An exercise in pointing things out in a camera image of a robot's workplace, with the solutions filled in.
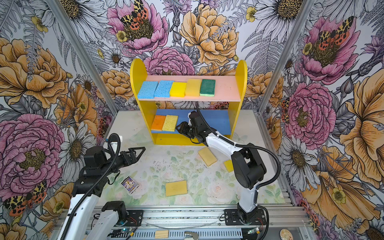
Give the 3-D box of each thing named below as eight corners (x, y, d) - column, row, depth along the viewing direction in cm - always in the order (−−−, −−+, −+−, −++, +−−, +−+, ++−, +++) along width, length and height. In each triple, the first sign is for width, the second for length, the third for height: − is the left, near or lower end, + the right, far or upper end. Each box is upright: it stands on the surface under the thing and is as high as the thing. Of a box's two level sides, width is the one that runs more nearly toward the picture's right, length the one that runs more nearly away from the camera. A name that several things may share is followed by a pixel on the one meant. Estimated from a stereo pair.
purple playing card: (120, 184, 87) (119, 183, 85) (129, 176, 90) (127, 175, 88) (131, 194, 83) (129, 193, 82) (139, 185, 87) (138, 184, 85)
